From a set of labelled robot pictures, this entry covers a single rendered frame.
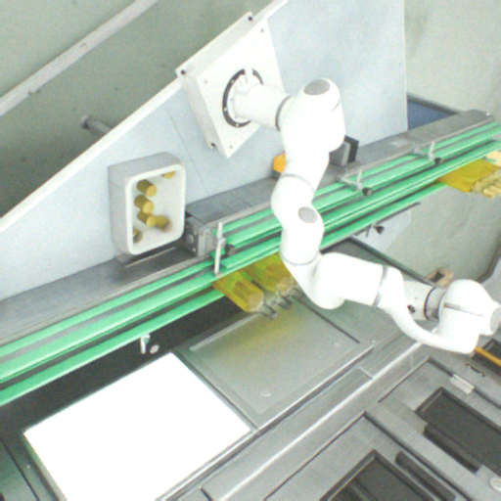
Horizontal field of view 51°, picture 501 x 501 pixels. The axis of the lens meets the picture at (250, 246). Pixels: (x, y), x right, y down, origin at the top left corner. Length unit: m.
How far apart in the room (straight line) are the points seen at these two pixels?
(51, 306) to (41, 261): 0.12
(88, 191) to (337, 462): 0.88
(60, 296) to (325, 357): 0.72
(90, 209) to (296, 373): 0.68
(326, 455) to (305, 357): 0.28
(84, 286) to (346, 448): 0.76
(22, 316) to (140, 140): 0.51
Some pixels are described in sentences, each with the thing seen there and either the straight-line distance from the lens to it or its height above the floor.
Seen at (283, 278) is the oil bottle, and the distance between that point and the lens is 1.50.
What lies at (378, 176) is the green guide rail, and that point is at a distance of 1.95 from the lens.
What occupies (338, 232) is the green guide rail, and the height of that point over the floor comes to 0.94.
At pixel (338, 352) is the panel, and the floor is 1.27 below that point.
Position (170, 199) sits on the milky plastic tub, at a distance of 1.45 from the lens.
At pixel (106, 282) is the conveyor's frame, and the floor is 0.83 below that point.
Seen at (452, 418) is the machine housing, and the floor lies 1.59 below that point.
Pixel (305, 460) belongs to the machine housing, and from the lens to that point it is 1.33.
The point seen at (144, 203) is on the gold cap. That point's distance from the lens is 1.39.
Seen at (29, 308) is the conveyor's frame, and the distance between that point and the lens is 1.36.
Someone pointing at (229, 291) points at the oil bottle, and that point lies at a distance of 1.48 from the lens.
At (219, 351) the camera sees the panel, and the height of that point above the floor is 1.07.
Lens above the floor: 1.82
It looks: 35 degrees down
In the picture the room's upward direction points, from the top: 124 degrees clockwise
